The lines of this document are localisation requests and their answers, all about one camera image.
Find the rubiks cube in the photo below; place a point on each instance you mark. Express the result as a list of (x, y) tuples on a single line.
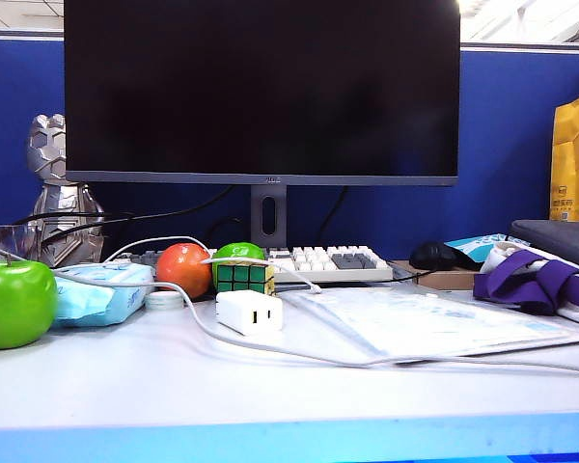
[(243, 276)]

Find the white charger block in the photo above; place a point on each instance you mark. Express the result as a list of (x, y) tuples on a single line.
[(236, 308)]

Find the grey monitor stand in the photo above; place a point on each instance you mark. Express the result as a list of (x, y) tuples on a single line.
[(256, 217)]

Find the white grey keyboard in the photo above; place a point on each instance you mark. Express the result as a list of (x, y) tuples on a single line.
[(318, 263)]

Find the small green apple with sticker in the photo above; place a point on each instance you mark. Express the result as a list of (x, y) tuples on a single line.
[(239, 253)]

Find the orange round fruit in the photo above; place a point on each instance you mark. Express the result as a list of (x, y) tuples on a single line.
[(181, 270)]

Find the black computer monitor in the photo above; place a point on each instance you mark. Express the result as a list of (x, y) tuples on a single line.
[(260, 96)]

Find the black computer mouse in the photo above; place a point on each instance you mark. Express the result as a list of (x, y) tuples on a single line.
[(432, 255)]

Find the white tape roll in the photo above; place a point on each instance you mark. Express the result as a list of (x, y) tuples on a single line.
[(161, 301)]

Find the clear plastic document sleeve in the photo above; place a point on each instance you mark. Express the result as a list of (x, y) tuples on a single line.
[(415, 323)]

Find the brown cardboard box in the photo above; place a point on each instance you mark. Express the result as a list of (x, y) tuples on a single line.
[(444, 280)]

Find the blue white snack packet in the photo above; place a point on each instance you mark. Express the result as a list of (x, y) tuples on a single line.
[(477, 243)]

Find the blue wet wipes pack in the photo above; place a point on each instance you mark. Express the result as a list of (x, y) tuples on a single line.
[(91, 301)]

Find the purple cloth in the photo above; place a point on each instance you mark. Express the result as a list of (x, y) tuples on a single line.
[(511, 282)]

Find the blue cubicle partition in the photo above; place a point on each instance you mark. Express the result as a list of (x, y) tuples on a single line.
[(506, 144)]

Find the silver geometric figurine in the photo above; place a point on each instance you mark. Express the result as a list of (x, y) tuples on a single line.
[(53, 144)]

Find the dark grey laptop sleeve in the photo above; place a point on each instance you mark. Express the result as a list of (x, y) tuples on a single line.
[(559, 238)]

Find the clear glass container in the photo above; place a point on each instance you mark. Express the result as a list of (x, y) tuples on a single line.
[(9, 236)]

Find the large green apple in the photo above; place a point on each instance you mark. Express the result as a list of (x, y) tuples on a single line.
[(14, 304)]

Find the yellow paper bag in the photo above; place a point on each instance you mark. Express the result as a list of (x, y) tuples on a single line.
[(574, 169)]

